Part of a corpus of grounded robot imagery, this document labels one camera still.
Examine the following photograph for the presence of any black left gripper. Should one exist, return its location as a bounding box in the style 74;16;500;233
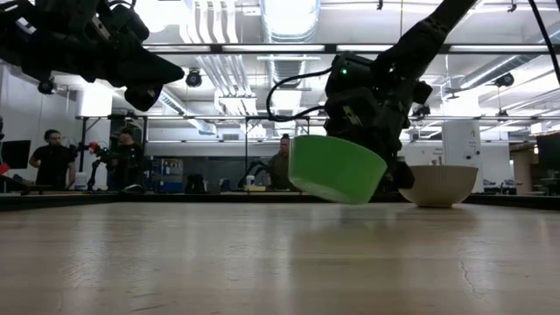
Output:
78;17;186;113

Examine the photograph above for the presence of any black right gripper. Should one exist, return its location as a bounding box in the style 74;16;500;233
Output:
324;51;435;190

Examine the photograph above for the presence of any green plastic bowl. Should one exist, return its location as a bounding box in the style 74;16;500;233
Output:
287;134;389;206

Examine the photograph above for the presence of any white ribbed bowl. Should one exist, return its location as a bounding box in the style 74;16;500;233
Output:
397;164;480;208

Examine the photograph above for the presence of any white square pillar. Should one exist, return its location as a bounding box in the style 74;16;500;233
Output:
441;120;485;193

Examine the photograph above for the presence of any person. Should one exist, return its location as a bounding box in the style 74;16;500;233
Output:
267;133;303;192
28;129;78;190
111;127;148;192

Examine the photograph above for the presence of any black backpack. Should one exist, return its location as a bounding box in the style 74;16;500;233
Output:
184;173;207;194

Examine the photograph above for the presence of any black computer monitor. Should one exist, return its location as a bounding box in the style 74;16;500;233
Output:
0;139;32;171
535;132;560;174

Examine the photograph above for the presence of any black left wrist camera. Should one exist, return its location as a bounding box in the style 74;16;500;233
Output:
98;2;151;44

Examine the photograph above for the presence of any black background station frame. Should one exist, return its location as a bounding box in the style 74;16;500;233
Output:
76;114;312;193

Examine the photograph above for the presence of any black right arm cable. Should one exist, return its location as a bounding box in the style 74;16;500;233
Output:
265;66;334;123

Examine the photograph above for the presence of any black aluminium table frame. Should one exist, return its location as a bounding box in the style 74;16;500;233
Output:
0;191;560;212

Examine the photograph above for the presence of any silver ceiling duct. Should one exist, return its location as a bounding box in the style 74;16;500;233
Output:
260;0;323;141

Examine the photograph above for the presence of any black hanging cable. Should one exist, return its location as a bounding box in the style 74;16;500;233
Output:
527;0;560;87

